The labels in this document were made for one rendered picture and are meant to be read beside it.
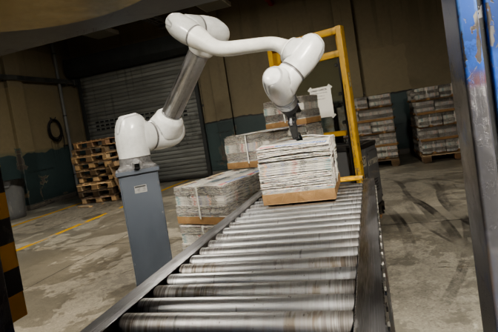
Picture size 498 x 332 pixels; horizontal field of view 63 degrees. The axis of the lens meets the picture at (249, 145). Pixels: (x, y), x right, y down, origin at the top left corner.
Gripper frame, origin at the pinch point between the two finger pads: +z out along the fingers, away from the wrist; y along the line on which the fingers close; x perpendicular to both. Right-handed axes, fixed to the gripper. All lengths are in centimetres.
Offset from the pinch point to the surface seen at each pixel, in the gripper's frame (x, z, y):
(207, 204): -64, 46, 19
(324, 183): 10.4, -8.9, 30.8
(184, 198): -80, 49, 13
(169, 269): -23, -62, 66
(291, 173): -1.4, -11.8, 26.5
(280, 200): -7.2, -7.7, 35.5
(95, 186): -521, 490, -172
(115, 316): -22, -84, 78
